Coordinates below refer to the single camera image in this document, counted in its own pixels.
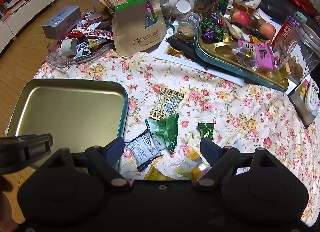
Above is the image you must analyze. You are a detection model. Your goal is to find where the tape roll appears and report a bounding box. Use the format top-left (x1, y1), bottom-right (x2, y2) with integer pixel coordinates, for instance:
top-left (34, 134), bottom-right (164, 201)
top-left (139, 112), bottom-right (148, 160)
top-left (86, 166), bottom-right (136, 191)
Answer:
top-left (61, 37), bottom-right (78, 56)

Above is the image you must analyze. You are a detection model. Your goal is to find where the white round lid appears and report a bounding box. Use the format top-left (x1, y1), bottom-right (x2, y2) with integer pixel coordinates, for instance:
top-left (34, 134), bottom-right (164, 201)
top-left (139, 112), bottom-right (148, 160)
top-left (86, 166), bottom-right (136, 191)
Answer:
top-left (174, 0), bottom-right (192, 14)

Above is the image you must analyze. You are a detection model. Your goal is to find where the teal tin with gold insert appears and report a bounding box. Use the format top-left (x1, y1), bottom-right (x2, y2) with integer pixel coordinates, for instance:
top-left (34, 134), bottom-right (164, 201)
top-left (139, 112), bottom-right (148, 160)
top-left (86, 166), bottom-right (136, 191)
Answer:
top-left (196, 18), bottom-right (290, 93)

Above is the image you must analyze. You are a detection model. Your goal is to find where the red carton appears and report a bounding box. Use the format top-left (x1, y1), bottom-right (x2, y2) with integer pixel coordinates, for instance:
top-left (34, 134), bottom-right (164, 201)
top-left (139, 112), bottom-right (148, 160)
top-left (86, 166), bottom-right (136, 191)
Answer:
top-left (272, 16), bottom-right (303, 45)

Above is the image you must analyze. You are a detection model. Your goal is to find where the pink snack packet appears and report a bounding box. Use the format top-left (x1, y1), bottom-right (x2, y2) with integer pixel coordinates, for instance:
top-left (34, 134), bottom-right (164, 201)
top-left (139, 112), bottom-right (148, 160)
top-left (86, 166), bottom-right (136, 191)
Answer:
top-left (237, 40), bottom-right (275, 70)

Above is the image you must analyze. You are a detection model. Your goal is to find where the pile of wrapped candies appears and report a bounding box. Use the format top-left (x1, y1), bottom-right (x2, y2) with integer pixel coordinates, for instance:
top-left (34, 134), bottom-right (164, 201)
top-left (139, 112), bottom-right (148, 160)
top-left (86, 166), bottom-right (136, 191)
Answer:
top-left (199, 12), bottom-right (233, 44)

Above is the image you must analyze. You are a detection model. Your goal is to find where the white flat tray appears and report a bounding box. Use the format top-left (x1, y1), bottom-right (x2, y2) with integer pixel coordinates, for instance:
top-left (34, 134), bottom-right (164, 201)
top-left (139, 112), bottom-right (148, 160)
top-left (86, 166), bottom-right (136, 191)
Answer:
top-left (153, 22), bottom-right (245, 86)

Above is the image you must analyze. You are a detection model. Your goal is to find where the gold patterned snack packet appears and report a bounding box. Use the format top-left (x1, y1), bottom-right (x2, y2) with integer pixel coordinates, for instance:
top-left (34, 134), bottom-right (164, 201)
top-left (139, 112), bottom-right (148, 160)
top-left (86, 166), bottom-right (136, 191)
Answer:
top-left (149, 88), bottom-right (185, 122)

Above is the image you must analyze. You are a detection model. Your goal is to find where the pale yellow snack packet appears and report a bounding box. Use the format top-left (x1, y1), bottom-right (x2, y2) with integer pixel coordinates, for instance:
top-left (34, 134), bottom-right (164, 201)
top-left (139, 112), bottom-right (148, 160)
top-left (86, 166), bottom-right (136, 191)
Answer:
top-left (174, 150), bottom-right (213, 180)

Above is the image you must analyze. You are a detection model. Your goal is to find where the clear dried fruit packet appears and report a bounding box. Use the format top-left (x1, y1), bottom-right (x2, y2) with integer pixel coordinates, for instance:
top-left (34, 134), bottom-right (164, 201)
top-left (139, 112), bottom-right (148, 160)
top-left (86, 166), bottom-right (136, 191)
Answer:
top-left (232, 46), bottom-right (258, 71)

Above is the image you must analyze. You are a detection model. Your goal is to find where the picture book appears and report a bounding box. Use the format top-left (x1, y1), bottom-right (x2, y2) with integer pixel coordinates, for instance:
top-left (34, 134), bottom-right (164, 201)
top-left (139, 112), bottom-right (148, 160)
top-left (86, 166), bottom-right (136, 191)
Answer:
top-left (287, 79), bottom-right (320, 129)

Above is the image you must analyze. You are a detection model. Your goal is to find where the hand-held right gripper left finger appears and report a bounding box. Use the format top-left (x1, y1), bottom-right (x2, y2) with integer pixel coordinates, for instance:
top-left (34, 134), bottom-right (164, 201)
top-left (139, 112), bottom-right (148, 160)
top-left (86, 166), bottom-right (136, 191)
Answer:
top-left (46, 137), bottom-right (131, 192)

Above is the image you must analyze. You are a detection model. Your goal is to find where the white cabinet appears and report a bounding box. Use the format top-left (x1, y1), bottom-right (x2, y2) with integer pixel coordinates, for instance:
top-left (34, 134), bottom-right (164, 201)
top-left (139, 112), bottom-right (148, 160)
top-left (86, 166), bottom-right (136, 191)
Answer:
top-left (0, 0), bottom-right (78, 54)

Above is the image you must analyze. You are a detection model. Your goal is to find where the floral tablecloth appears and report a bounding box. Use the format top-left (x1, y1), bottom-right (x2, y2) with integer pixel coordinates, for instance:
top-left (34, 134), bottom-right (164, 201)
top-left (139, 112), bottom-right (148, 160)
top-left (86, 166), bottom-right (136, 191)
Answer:
top-left (32, 52), bottom-right (320, 222)

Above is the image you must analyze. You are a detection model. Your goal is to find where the large green snack packet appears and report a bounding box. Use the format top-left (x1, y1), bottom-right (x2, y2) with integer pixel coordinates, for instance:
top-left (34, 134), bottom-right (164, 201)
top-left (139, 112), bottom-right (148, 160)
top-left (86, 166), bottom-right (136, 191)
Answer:
top-left (145, 113), bottom-right (179, 153)

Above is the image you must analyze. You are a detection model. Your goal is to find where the clear glass plate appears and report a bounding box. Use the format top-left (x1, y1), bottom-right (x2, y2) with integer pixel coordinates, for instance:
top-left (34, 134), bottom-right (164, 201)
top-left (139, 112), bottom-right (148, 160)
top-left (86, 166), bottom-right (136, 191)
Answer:
top-left (45, 39), bottom-right (118, 69)

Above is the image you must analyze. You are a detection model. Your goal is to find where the clear cookie jar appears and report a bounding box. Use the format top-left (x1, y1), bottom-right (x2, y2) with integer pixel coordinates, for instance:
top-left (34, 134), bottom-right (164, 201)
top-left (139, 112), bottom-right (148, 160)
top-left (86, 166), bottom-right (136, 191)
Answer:
top-left (174, 12), bottom-right (200, 41)

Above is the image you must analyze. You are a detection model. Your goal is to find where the red apple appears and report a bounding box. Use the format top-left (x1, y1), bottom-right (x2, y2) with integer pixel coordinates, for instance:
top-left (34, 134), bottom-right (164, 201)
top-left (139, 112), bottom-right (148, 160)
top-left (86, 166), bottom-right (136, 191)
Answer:
top-left (231, 11), bottom-right (251, 26)
top-left (258, 23), bottom-right (276, 40)

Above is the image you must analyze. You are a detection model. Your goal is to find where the clear walnut jar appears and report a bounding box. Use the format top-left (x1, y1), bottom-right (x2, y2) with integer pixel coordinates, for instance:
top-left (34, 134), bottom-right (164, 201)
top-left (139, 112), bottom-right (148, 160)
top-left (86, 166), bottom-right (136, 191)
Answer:
top-left (272, 24), bottom-right (320, 84)

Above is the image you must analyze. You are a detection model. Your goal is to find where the teal metal tin lid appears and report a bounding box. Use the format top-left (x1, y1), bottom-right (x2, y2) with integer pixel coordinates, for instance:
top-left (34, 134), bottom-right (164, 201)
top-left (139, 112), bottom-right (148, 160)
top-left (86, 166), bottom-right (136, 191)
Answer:
top-left (6, 79), bottom-right (129, 148)

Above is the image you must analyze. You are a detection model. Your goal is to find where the grey printed snack packet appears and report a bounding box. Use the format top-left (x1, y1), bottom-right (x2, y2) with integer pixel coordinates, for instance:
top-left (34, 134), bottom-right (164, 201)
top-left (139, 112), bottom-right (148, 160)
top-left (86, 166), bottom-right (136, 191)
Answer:
top-left (124, 132), bottom-right (163, 171)

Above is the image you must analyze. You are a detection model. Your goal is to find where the small green candy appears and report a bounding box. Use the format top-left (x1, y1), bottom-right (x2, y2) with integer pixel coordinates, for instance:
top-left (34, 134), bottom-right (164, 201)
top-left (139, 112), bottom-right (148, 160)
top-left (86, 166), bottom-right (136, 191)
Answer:
top-left (198, 122), bottom-right (215, 140)

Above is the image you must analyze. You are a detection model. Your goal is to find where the teal cup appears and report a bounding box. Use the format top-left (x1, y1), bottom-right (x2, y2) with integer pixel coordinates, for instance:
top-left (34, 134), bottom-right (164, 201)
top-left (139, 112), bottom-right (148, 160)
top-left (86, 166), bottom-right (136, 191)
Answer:
top-left (292, 11), bottom-right (307, 25)

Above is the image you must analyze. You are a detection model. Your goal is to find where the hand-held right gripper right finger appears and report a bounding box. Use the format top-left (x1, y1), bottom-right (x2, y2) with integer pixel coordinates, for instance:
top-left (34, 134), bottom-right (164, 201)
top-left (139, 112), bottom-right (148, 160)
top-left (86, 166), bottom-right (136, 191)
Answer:
top-left (195, 137), bottom-right (279, 192)

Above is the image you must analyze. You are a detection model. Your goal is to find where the kraft paper snack bag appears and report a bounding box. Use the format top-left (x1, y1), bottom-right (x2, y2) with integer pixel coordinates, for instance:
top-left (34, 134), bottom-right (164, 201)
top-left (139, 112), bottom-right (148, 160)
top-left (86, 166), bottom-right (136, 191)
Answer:
top-left (83, 0), bottom-right (168, 58)

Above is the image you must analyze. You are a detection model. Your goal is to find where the black pen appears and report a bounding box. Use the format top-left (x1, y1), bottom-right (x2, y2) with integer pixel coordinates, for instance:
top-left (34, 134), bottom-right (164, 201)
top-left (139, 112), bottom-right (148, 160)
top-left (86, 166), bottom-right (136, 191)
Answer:
top-left (230, 22), bottom-right (266, 39)

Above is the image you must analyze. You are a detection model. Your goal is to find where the grey cardboard box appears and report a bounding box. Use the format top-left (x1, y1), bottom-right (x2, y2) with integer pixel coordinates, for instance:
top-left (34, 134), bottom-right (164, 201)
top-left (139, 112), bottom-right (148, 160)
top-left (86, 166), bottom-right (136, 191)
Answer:
top-left (41, 6), bottom-right (83, 40)

